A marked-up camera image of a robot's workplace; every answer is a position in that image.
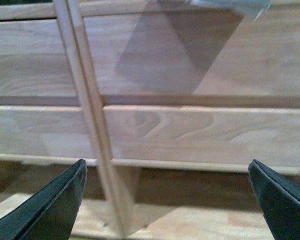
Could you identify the clear plastic sheet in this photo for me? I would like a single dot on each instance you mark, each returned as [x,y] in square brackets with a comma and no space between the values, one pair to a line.
[250,8]

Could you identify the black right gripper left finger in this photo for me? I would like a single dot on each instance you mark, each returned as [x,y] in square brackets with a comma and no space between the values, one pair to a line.
[49,214]

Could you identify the light wooden bookshelf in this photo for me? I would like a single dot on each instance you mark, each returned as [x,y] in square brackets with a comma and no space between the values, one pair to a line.
[168,106]

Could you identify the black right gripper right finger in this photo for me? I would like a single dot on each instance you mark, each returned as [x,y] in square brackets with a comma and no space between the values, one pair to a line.
[279,199]

